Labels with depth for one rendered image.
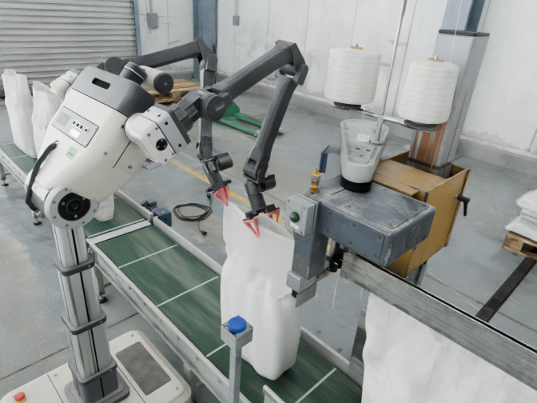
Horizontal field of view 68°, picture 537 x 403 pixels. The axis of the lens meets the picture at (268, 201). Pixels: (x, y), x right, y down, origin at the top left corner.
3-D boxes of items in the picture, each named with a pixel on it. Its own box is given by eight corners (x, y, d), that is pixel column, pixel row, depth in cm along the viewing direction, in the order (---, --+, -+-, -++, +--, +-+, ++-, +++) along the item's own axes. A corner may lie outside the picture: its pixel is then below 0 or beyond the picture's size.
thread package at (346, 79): (312, 99, 132) (319, 44, 125) (342, 94, 143) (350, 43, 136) (354, 110, 122) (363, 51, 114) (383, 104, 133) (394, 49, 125)
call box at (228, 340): (220, 338, 134) (220, 325, 132) (237, 327, 140) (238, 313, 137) (235, 353, 129) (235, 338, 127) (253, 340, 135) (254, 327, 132)
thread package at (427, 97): (386, 117, 116) (398, 56, 109) (410, 110, 126) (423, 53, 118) (434, 129, 107) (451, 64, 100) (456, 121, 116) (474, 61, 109)
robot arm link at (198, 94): (177, 101, 115) (188, 106, 112) (201, 81, 119) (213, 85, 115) (189, 125, 122) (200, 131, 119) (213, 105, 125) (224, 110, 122)
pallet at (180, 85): (118, 91, 659) (117, 82, 653) (183, 86, 731) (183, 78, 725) (140, 103, 604) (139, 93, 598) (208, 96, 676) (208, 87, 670)
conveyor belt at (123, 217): (-2, 152, 394) (-5, 143, 390) (40, 145, 419) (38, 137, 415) (92, 251, 257) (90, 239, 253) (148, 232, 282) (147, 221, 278)
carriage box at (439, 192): (342, 247, 145) (356, 166, 131) (391, 219, 167) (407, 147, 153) (403, 280, 130) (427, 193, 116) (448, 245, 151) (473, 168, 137)
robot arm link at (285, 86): (279, 56, 140) (302, 61, 134) (288, 61, 144) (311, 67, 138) (236, 170, 148) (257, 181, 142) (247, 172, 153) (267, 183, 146)
